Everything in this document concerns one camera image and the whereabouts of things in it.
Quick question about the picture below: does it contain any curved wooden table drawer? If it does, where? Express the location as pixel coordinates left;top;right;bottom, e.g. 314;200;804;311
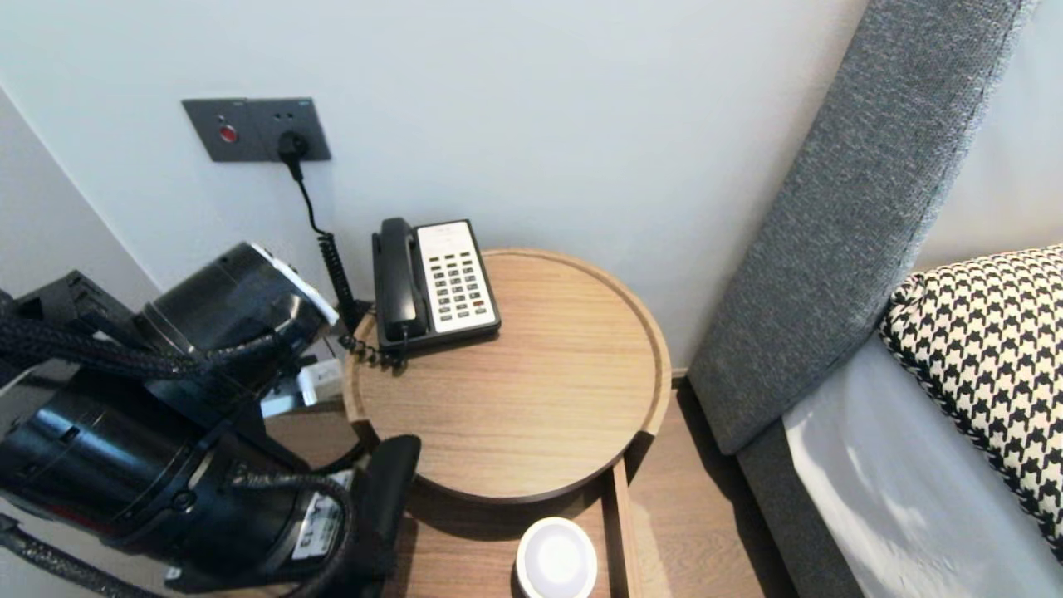
390;453;645;598

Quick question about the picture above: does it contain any black white houndstooth pillow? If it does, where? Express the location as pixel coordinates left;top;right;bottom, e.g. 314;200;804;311
879;246;1063;563

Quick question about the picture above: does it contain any black coiled power cable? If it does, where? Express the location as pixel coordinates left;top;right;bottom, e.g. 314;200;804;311
295;176;371;470

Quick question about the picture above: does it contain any white bed sheet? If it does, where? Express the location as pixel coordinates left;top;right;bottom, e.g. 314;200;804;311
782;332;1063;598

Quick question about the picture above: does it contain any black coiled handset cord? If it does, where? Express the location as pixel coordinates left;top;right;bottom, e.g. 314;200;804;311
339;320;412;372

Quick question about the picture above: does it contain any black telephone handset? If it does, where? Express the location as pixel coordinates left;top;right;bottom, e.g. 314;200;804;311
377;217;429;342

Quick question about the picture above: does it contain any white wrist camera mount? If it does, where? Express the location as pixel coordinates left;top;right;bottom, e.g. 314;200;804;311
249;243;346;419

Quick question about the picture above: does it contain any dark grey wall socket panel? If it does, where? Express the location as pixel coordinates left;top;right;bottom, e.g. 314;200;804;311
182;97;331;163

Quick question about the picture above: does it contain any black power plug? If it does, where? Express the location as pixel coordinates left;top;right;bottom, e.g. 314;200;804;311
277;131;312;181

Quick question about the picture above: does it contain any grey upholstered bed base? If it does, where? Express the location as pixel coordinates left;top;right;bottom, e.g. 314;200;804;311
737;419;866;598

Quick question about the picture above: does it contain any grey fabric headboard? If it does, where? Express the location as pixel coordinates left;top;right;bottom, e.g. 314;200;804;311
687;0;1043;456

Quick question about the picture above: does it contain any white round dome device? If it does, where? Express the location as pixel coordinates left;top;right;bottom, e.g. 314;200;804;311
517;517;597;598

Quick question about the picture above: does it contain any black white desk telephone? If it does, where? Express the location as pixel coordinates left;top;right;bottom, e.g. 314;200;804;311
373;218;503;350

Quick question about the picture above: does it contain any round wooden side table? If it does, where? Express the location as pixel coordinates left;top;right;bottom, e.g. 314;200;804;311
343;247;674;503

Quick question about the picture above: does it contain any long black remote control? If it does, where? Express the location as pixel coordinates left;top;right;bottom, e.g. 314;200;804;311
357;434;422;582

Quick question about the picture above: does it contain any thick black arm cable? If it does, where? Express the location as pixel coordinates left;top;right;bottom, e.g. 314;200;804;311
0;311;358;598

